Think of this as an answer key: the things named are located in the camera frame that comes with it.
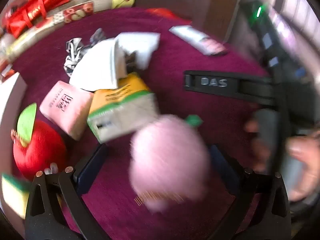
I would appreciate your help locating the red apple plush toy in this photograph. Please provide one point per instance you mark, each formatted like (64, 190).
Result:
(37, 150)

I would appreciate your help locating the yellow sponge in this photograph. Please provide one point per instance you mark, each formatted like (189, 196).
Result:
(13, 197)

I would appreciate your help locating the magenta velvet tablecloth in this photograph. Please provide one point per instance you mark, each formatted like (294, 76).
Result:
(175, 85)

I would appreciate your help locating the white box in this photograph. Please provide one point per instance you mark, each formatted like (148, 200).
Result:
(10, 97)

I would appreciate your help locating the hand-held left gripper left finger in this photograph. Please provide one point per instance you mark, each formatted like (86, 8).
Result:
(91, 165)

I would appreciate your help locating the black white patterned cloth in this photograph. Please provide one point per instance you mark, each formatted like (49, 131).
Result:
(72, 55)

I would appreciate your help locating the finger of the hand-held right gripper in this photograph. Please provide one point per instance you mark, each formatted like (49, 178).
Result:
(225, 83)

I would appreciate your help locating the red shopping bag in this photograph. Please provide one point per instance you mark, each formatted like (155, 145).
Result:
(32, 12)

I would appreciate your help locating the pink fluffy plush toy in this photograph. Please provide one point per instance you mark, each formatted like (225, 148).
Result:
(170, 160)

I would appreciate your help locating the yellow green tissue packet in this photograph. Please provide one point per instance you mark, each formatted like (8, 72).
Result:
(122, 110)

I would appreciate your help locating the fruit printed rolled mat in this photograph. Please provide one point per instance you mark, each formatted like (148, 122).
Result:
(80, 11)

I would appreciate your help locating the orange plastic bag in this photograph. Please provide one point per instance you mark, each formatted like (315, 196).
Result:
(162, 12)

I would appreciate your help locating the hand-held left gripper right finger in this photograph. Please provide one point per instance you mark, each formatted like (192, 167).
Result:
(225, 165)

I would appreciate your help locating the brown wooden door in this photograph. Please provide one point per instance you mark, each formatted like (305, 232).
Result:
(212, 0)

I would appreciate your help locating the pink tissue packet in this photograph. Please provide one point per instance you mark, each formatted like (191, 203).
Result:
(65, 107)

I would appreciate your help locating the white folded towel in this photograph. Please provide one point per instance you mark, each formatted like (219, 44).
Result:
(100, 62)

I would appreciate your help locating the white pink flat packet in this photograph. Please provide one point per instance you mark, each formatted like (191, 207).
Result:
(200, 40)

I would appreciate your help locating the person's right hand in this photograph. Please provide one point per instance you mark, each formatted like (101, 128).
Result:
(305, 165)

